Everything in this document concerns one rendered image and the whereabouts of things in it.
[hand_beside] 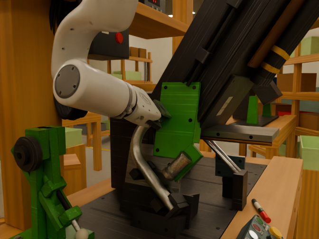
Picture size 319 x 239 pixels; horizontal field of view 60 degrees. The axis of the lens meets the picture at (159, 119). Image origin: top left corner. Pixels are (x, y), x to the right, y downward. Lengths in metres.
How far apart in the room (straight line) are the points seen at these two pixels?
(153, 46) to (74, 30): 11.10
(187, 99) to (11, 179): 0.52
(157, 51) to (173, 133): 10.79
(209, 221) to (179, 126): 0.27
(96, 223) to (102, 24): 0.52
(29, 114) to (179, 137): 0.40
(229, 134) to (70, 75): 0.49
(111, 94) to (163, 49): 10.84
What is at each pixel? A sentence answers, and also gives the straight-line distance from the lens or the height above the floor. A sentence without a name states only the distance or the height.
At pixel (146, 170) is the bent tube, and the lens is 0.74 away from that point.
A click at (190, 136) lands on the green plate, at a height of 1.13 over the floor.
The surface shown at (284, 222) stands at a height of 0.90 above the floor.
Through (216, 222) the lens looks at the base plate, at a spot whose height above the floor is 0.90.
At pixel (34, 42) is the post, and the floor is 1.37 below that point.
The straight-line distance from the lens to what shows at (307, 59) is 3.86.
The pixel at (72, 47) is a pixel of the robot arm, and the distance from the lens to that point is 0.58.
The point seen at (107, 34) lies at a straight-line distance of 0.86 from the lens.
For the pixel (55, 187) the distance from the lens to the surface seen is 0.66.
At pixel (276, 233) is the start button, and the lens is 0.71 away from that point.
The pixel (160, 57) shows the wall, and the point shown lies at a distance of 11.40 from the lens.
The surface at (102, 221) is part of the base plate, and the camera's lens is 0.80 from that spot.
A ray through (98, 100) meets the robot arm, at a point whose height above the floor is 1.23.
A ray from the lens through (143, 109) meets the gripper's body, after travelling 0.61.
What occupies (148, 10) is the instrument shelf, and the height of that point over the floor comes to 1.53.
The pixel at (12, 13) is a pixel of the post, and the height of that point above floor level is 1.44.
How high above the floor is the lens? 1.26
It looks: 7 degrees down
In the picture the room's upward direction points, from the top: straight up
